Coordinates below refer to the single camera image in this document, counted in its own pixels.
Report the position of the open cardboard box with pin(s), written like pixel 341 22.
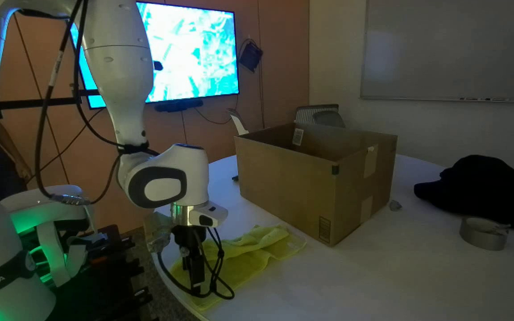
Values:
pixel 286 184

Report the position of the black robot stand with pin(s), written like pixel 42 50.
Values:
pixel 102 279

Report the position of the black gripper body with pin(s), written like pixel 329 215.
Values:
pixel 190 241

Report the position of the yellow-green microfibre cloth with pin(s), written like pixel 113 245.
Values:
pixel 263 243

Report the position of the black garment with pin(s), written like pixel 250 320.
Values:
pixel 490 190

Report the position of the small black object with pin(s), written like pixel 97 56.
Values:
pixel 234 177

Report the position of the person in dark clothes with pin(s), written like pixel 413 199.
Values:
pixel 4 172

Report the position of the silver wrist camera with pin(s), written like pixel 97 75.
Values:
pixel 201 215

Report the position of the black wall device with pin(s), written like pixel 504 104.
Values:
pixel 250 54

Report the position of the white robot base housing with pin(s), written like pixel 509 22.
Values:
pixel 49 206

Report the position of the small grey object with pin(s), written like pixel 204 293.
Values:
pixel 395 206

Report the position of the wall-mounted TV monitor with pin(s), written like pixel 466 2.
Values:
pixel 197 47

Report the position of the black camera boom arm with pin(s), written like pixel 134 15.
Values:
pixel 26 102

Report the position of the whiteboard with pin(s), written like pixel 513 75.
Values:
pixel 447 47

